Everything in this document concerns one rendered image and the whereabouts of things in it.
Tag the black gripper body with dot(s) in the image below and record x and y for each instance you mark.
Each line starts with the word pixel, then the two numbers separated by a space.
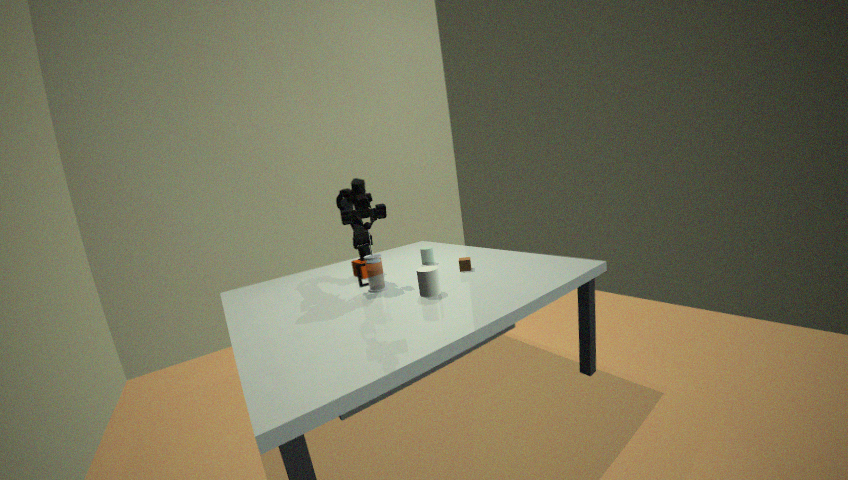
pixel 363 212

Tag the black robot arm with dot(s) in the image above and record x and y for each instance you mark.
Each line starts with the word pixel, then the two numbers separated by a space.
pixel 357 193

